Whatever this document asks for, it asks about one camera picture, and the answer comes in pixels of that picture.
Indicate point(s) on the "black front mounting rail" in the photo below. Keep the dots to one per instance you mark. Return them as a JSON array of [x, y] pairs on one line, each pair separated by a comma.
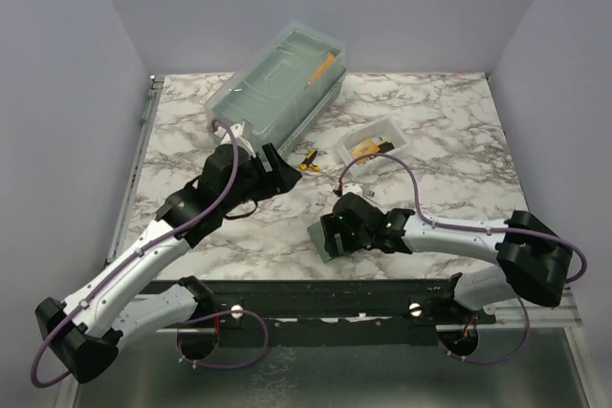
[[334, 313]]

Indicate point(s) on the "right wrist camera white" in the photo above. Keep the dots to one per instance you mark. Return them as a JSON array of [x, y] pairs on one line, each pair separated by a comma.
[[345, 188]]

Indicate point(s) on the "clear plastic storage box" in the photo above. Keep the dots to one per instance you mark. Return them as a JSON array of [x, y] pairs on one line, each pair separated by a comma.
[[271, 92]]

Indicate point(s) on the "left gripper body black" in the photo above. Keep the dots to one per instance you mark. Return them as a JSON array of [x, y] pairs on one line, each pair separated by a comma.
[[254, 188]]

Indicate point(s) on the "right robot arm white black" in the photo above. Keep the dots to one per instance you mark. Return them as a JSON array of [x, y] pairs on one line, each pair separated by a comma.
[[525, 258]]

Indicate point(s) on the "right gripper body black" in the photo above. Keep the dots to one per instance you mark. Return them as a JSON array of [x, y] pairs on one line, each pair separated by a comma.
[[350, 240]]

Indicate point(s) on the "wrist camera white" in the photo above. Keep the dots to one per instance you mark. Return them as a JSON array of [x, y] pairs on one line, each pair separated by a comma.
[[345, 188], [240, 132]]

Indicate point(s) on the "yellow black small screwdriver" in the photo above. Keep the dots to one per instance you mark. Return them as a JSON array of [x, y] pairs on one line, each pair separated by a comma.
[[309, 162]]

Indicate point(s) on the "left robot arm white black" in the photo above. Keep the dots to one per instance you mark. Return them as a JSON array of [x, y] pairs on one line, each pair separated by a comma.
[[87, 330]]

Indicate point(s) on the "green leather card holder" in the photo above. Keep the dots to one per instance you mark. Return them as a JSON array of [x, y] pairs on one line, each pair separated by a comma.
[[318, 238]]

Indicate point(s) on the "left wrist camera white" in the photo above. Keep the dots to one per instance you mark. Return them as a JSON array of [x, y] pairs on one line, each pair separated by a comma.
[[240, 132]]

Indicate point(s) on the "orange tool inside box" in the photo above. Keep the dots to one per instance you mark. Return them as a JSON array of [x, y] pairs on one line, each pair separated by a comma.
[[329, 59]]

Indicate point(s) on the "white card tray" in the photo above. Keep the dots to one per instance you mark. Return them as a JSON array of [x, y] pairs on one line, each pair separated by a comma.
[[383, 135]]

